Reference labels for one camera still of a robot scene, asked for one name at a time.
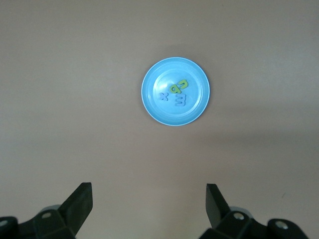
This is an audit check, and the blue plastic plate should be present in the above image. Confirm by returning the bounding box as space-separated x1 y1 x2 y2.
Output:
141 57 211 127

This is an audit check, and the blue foam letter m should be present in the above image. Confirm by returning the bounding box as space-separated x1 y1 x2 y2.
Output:
174 93 187 107

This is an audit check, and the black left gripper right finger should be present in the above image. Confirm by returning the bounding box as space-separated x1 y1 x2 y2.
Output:
200 183 310 239

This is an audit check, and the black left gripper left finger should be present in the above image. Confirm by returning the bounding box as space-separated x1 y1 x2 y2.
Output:
0 182 94 239

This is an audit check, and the brown table cover sheet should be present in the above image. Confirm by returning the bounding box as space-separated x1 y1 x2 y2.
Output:
0 0 319 239

